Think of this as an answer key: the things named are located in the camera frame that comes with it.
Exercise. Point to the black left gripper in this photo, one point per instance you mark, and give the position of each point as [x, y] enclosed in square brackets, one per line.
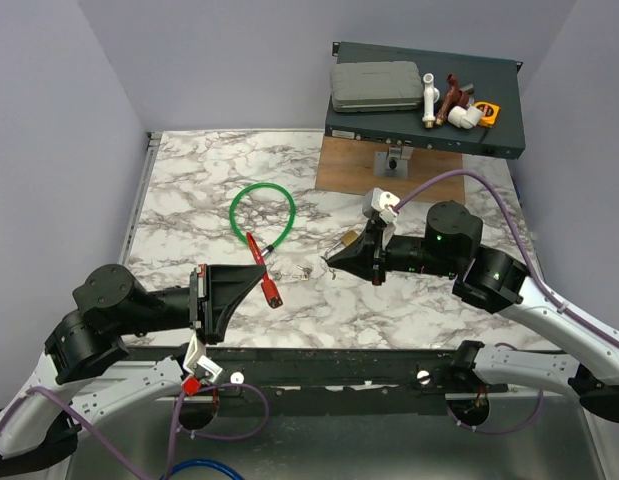
[214, 290]

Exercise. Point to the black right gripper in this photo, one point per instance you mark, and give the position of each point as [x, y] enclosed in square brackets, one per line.
[360, 257]

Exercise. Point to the brass padlock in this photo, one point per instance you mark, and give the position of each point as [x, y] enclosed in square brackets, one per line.
[343, 241]

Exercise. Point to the red plastic seal tag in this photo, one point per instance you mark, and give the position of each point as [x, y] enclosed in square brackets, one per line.
[268, 286]

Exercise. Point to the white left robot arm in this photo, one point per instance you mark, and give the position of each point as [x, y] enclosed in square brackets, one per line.
[35, 430]

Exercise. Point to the white elbow pipe fitting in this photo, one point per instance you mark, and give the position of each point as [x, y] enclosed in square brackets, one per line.
[465, 117]

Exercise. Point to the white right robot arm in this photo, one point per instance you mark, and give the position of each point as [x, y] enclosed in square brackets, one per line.
[586, 366]

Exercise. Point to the small key pair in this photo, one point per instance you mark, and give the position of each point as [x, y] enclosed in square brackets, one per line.
[303, 273]

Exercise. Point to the wooden board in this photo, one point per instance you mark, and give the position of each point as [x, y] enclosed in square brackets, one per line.
[356, 167]

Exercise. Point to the grey plastic case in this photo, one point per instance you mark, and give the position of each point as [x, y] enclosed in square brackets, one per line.
[375, 86]

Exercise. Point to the white pipe fitting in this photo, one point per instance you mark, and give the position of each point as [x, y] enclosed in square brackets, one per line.
[431, 96]

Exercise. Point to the brown pipe fitting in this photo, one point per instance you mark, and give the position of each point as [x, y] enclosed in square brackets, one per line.
[453, 95]

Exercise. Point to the yellow tape measure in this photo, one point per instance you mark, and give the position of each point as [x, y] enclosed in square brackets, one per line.
[490, 113]

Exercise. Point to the dark grey pipe fitting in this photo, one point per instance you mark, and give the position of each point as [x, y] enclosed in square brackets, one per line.
[466, 95]

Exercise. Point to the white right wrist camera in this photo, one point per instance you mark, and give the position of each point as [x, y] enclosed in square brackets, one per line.
[379, 204]

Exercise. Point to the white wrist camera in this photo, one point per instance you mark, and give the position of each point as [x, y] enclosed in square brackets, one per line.
[200, 368]
[379, 204]

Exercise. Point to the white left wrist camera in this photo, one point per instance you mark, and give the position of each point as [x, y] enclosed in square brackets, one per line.
[200, 368]

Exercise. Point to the grey metal bracket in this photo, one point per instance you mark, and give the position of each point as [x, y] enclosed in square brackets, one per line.
[393, 162]

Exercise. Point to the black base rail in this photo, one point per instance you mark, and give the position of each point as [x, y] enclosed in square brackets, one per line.
[338, 382]

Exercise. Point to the aluminium side rail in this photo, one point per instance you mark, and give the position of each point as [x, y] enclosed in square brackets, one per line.
[154, 140]

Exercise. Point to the dark teal network switch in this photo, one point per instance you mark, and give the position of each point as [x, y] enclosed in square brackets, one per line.
[495, 80]

